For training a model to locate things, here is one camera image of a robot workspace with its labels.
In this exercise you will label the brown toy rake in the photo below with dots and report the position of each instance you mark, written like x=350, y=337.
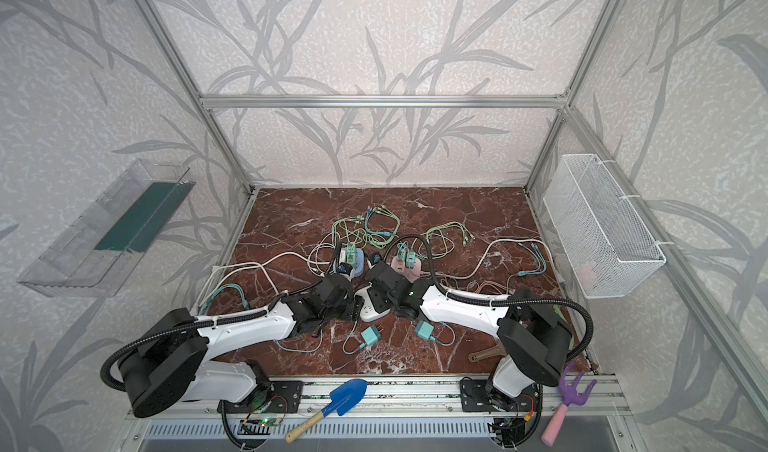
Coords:
x=495, y=351

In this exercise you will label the white power socket cube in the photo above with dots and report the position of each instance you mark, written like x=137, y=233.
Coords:
x=368, y=312

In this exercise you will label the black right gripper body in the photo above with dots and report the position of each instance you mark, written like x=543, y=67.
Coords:
x=397, y=267

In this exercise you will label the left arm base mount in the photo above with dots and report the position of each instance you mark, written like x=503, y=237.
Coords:
x=282, y=397

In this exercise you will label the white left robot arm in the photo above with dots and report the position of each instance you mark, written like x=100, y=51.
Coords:
x=177, y=360

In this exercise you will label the pink power socket cube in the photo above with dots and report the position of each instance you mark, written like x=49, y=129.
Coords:
x=410, y=270

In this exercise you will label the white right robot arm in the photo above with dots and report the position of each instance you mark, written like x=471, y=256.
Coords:
x=540, y=336

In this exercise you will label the teal charger plug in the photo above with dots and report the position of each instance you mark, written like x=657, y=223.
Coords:
x=424, y=330
x=370, y=336

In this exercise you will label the purple toy rake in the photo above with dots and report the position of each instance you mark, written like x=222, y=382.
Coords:
x=571, y=396

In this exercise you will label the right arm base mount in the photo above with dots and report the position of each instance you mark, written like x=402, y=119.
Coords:
x=476, y=395

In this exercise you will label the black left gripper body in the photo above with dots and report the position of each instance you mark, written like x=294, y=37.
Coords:
x=345, y=266

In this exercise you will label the green plug in pink socket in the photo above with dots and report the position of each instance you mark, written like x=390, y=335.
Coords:
x=408, y=254

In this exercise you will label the clear plastic wall bin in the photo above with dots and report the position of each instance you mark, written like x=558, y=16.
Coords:
x=95, y=255

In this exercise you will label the blue toy shovel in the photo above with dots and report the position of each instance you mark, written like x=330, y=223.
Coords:
x=342, y=400

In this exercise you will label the blue power socket cube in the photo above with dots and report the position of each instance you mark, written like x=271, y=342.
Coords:
x=347, y=270

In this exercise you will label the white wire basket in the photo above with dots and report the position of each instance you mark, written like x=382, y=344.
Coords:
x=608, y=246

